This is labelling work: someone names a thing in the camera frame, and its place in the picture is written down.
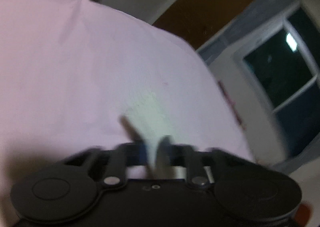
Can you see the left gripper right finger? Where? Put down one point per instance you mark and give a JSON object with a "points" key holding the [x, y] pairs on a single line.
{"points": [[172, 156]]}

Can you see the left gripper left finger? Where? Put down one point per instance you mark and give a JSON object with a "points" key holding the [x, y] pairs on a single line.
{"points": [[122, 157]]}

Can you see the white knit sweater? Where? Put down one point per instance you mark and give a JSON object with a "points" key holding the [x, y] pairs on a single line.
{"points": [[146, 123]]}

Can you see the pink floral bed sheet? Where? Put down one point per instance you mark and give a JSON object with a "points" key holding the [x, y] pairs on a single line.
{"points": [[71, 68]]}

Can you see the sliding glass window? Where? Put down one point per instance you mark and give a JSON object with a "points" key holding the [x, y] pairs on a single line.
{"points": [[282, 66]]}

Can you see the left grey curtain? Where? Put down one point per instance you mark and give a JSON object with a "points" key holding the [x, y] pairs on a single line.
{"points": [[254, 15]]}

